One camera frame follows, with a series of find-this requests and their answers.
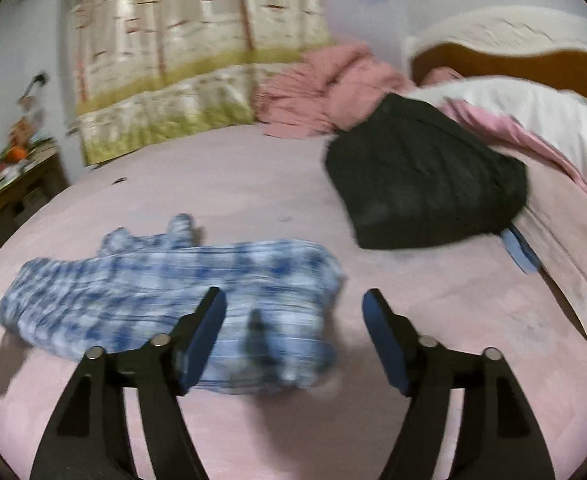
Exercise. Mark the blue cloth strip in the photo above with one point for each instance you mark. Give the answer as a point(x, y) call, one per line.
point(523, 252)

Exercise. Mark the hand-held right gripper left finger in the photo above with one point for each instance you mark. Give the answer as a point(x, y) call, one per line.
point(201, 345)

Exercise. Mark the crumpled pink blanket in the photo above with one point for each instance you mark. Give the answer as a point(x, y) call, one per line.
point(333, 85)

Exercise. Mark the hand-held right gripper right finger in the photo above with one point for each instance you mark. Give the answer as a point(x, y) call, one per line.
point(383, 340)

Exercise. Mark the beige patterned curtain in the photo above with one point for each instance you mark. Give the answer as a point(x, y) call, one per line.
point(183, 50)

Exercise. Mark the black garment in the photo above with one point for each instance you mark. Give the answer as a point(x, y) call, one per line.
point(418, 180)

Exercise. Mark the wooden bedside table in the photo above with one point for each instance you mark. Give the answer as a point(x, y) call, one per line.
point(13, 205)

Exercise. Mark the white pillow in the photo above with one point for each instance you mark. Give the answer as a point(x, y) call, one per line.
point(548, 115)

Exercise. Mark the blue plaid shirt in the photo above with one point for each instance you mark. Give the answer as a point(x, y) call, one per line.
point(138, 290)

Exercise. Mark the pink striped cloth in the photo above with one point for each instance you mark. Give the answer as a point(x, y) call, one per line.
point(513, 132)

